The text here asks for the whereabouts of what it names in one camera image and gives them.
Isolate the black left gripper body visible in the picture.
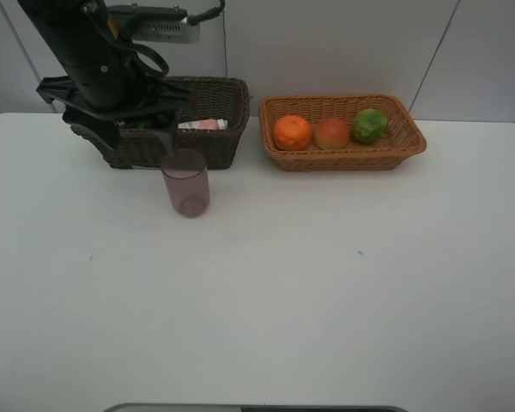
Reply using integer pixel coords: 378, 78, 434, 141
37, 38, 190, 124

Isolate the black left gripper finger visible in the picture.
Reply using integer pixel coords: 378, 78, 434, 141
89, 119, 120, 150
153, 112, 179, 155

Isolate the translucent pink plastic cup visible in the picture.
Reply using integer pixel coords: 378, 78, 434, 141
161, 148, 210, 218

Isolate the pink spray bottle white cap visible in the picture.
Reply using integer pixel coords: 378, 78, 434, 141
178, 119, 228, 130

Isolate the orange tangerine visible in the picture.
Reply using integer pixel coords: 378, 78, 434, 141
273, 115, 312, 151

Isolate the red yellow apple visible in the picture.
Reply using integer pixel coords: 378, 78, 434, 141
314, 118, 349, 150

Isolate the green lime fruit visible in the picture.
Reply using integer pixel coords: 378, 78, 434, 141
351, 108, 388, 145

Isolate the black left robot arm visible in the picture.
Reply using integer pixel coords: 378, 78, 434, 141
20, 1, 189, 153

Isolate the dark brown wicker basket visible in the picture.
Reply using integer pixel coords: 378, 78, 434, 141
70, 76, 250, 170

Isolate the orange wicker basket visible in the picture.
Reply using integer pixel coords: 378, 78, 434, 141
259, 94, 427, 172

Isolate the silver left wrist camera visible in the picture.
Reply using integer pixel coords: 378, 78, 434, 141
107, 3, 200, 44

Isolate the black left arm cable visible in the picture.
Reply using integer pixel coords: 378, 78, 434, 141
187, 0, 227, 25

